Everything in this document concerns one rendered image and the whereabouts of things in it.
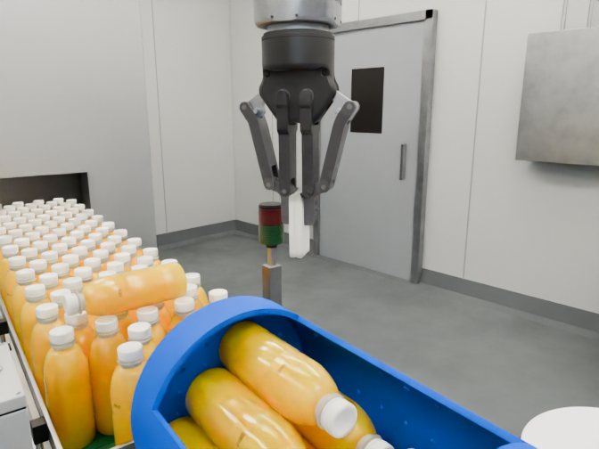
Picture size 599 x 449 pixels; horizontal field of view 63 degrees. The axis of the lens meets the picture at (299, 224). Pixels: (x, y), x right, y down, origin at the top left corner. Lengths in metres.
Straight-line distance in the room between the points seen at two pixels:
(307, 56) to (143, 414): 0.46
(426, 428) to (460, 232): 3.49
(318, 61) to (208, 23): 5.32
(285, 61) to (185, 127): 5.08
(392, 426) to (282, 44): 0.49
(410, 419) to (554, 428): 0.26
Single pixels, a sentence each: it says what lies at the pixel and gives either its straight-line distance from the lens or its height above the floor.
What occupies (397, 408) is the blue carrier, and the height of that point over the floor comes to 1.12.
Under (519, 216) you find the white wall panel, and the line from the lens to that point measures 3.88.
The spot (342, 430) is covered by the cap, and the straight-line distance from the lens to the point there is 0.56.
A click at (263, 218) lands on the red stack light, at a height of 1.23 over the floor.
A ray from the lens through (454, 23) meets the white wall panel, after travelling 4.11.
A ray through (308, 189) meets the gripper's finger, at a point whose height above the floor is 1.41.
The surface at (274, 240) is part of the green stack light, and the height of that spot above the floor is 1.17.
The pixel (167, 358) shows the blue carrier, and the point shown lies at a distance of 0.64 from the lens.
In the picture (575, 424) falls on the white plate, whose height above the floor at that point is 1.04.
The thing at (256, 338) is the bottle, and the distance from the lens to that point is 0.65.
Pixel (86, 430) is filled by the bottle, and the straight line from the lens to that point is 1.01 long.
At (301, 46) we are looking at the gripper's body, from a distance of 0.50.
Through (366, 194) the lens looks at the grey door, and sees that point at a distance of 4.49.
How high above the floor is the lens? 1.49
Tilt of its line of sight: 13 degrees down
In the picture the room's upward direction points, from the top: straight up
